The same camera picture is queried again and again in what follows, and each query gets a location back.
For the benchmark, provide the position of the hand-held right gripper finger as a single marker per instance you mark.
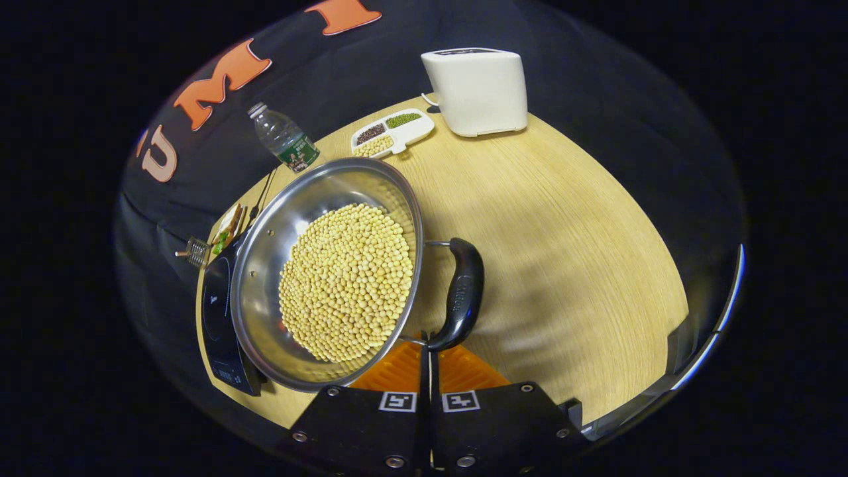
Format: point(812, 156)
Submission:
point(424, 377)
point(436, 377)

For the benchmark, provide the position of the large pile of soybeans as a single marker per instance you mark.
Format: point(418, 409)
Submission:
point(344, 285)

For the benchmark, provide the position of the black induction cooktop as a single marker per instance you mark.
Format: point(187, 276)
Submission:
point(218, 311)

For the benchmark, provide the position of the stainless steel pot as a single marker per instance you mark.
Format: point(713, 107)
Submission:
point(298, 199)

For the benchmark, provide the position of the small pile of soybeans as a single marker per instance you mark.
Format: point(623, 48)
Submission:
point(374, 146)

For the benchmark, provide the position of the white divided tray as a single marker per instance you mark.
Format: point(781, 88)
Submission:
point(414, 132)

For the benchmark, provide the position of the sandwich with lettuce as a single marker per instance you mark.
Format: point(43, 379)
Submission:
point(228, 228)

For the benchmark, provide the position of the pile of red beans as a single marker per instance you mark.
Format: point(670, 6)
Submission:
point(371, 133)

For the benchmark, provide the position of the pile of green mung beans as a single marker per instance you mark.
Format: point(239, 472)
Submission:
point(404, 120)

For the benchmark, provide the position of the clear plastic water bottle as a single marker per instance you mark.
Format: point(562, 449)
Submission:
point(288, 142)

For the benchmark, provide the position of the white toaster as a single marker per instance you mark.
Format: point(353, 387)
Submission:
point(477, 93)

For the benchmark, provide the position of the black backdrop cloth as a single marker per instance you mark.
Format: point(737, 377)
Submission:
point(563, 40)

